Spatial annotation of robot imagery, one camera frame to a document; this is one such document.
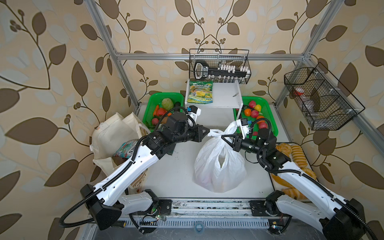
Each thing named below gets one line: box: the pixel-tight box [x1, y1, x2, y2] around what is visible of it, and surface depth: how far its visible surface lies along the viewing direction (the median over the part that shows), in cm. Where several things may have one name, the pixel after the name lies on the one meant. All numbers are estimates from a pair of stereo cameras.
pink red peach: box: [251, 110, 260, 118], surface depth 110 cm
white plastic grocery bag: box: [194, 121, 248, 193], surface depth 73 cm
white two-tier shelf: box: [184, 79, 244, 131], surface depth 80 cm
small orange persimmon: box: [244, 108, 252, 117], surface depth 113 cm
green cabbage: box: [161, 98, 174, 111], surface depth 113 cm
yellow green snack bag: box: [187, 80, 214, 104], surface depth 79 cm
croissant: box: [275, 143, 292, 157], surface depth 93 cm
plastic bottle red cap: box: [294, 87, 314, 113], surface depth 82 cm
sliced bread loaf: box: [291, 144, 308, 168], surface depth 91 cm
